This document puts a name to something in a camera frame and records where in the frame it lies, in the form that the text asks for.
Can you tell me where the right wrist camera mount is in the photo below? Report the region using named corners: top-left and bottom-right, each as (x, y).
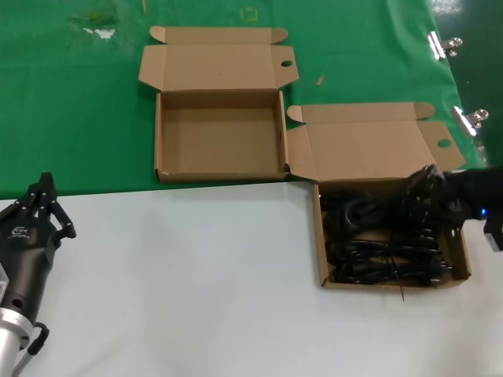
top-left (482, 215), bottom-right (503, 252)

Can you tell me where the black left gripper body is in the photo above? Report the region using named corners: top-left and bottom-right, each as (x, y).
top-left (0, 212), bottom-right (61, 321)

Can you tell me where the cardboard box with round hole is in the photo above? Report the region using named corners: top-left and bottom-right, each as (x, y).
top-left (138, 26), bottom-right (299, 185)
top-left (285, 101), bottom-right (472, 291)

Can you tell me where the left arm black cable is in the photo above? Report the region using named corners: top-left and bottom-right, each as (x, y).
top-left (9, 320), bottom-right (51, 377)

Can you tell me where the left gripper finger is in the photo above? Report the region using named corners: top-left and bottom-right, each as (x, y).
top-left (44, 171), bottom-right (78, 241)
top-left (0, 171), bottom-right (49, 223)

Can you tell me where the green table cloth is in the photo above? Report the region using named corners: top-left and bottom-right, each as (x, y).
top-left (0, 0), bottom-right (492, 201)

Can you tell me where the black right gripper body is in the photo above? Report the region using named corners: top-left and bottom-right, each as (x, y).
top-left (451, 167), bottom-right (503, 221)

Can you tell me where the silver binder clip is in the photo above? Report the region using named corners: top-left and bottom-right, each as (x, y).
top-left (450, 105), bottom-right (490, 137)
top-left (427, 31), bottom-right (464, 60)

